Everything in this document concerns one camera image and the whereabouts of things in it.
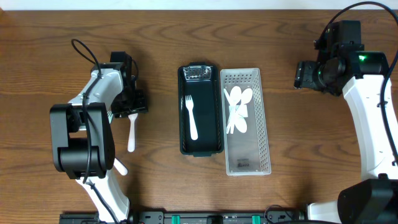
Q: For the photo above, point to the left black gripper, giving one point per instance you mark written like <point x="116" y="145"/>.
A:
<point x="134" y="107"/>

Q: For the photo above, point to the clear perforated plastic basket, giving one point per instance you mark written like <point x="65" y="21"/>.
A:
<point x="246" y="153"/>

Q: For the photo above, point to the white plastic spoon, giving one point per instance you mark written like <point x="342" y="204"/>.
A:
<point x="246" y="97"/>
<point x="238" y="109"/>
<point x="237" y="120"/>
<point x="234" y="98"/>
<point x="132" y="134"/>

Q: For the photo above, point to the black plastic tray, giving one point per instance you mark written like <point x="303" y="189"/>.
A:
<point x="201" y="81"/>

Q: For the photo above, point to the black mounting rail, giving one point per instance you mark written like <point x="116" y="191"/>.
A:
<point x="270" y="216"/>

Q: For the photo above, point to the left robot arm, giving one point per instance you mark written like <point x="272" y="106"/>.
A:
<point x="82" y="140"/>

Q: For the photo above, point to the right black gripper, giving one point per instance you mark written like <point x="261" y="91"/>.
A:
<point x="303" y="77"/>

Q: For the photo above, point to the white plastic fork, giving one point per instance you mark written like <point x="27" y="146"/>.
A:
<point x="189" y="105"/>
<point x="120" y="167"/>

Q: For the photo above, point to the pale green plastic fork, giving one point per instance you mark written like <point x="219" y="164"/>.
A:
<point x="110" y="116"/>

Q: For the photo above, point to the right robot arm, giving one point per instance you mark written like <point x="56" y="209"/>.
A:
<point x="374" y="199"/>

